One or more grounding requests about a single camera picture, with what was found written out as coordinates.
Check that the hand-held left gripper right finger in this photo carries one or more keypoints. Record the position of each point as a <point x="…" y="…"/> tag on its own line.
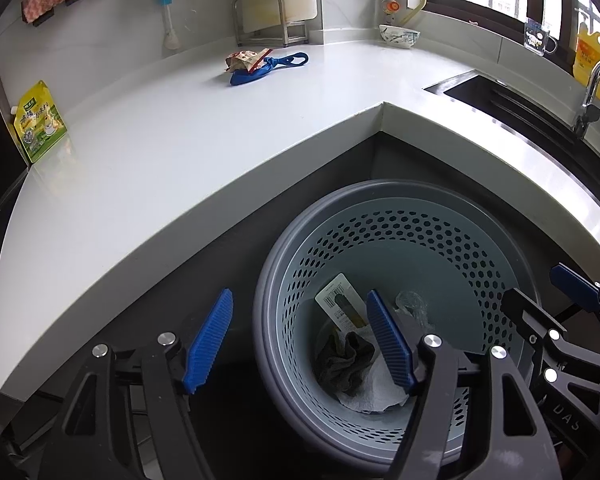
<point x="390" y="340"/>

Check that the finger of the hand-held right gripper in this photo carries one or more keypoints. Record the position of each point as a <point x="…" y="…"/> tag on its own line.
<point x="575" y="287"/>
<point x="530" y="315"/>

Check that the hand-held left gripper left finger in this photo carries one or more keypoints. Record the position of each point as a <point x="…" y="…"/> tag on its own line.
<point x="207" y="340"/>

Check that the dark grey cloth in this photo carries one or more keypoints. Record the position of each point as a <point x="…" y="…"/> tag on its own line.
<point x="345" y="365"/>

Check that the white paper towel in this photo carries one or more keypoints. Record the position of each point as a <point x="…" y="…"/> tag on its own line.
<point x="375" y="390"/>

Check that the white card package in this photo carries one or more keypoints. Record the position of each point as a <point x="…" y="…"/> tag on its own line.
<point x="337" y="295"/>

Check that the grey perforated waste bin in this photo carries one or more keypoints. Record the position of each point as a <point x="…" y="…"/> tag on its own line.
<point x="430" y="260"/>

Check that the clear plastic wrap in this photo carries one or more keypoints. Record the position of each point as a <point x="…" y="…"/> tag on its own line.
<point x="412" y="305"/>

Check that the dark kitchen sink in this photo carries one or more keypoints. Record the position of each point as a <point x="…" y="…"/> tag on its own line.
<point x="505" y="100"/>

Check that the metal faucet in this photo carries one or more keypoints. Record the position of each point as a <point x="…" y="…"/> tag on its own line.
<point x="592" y="85"/>

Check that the yellow detergent bottle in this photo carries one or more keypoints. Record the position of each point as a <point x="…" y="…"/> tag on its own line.
<point x="590" y="55"/>

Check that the clear printed mug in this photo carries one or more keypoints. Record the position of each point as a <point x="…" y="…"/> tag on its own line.
<point x="535" y="40"/>

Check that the blue plastic item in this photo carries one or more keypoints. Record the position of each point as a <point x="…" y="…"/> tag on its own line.
<point x="250" y="76"/>

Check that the green yellow pouch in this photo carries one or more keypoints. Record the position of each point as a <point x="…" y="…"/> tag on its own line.
<point x="40" y="125"/>

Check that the brown red snack wrapper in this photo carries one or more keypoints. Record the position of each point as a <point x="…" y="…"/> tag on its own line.
<point x="242" y="60"/>

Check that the white patterned bowl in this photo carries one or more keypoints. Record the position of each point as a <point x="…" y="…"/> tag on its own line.
<point x="400" y="37"/>

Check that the blue white bottle brush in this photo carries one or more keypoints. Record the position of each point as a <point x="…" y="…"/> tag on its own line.
<point x="167" y="15"/>

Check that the metal cutting board rack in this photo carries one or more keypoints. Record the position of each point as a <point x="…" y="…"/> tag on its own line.
<point x="283" y="15"/>

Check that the orange white gas valve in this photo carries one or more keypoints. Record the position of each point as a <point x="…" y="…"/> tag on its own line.
<point x="391" y="6"/>

